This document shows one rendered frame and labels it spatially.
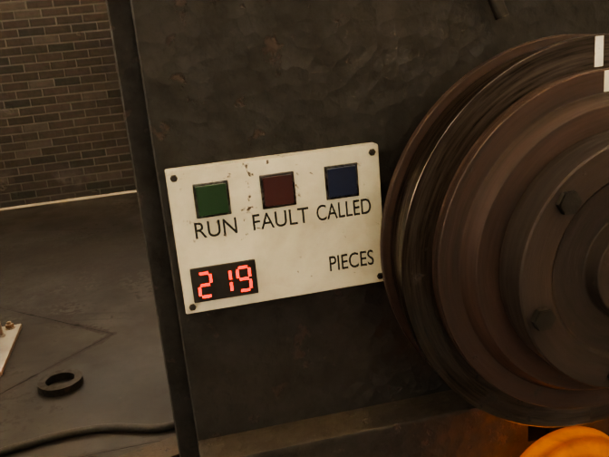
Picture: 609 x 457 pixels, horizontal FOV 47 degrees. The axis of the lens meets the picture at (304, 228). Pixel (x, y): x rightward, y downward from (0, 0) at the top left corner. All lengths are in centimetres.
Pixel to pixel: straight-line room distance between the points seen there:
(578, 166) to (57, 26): 629
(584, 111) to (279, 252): 38
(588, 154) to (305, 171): 32
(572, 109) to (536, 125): 4
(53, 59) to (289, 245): 604
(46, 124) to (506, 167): 629
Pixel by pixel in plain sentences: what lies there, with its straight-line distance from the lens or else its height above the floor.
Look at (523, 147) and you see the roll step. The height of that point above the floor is 125.
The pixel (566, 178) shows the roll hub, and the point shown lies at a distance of 74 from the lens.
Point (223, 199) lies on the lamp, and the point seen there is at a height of 120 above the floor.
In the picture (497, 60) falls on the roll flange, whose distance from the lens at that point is 85.
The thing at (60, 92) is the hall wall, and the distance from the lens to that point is 685.
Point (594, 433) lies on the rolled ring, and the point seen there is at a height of 84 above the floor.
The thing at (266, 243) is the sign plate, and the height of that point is 114.
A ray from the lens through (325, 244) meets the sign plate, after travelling 89.
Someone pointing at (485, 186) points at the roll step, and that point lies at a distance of 77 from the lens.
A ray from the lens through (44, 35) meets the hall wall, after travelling 684.
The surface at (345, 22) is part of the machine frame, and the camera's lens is 88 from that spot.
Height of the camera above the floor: 139
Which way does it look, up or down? 16 degrees down
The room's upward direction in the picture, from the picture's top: 5 degrees counter-clockwise
